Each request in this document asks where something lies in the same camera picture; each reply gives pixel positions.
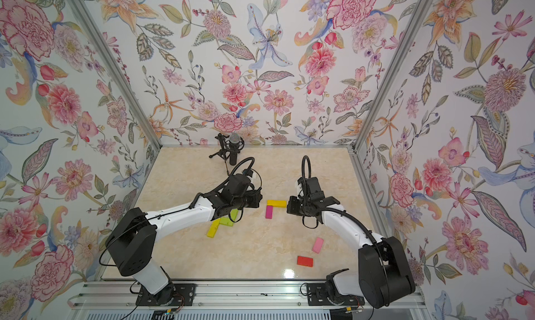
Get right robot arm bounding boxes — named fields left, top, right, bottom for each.
left=287, top=177, right=416, bottom=309

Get black microphone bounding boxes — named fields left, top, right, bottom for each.
left=228, top=133, right=245, bottom=166

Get lime green block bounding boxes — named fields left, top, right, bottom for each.
left=220, top=217, right=234, bottom=227
left=230, top=209, right=239, bottom=222

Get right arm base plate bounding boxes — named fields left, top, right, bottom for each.
left=300, top=282, right=366, bottom=307

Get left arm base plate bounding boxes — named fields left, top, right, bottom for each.
left=135, top=284, right=197, bottom=307

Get aluminium front rail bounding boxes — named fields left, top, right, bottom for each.
left=68, top=280, right=427, bottom=312

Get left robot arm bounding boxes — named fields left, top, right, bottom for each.
left=105, top=170, right=262, bottom=296

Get red block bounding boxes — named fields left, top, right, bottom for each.
left=297, top=256, right=313, bottom=268

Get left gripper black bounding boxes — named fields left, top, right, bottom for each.
left=231, top=188, right=266, bottom=209

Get long yellow block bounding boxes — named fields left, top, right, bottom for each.
left=206, top=219, right=220, bottom=239
left=266, top=200, right=287, bottom=208

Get magenta block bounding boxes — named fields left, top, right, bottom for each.
left=265, top=205, right=273, bottom=219

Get pink block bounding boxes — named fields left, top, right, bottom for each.
left=312, top=237, right=324, bottom=254

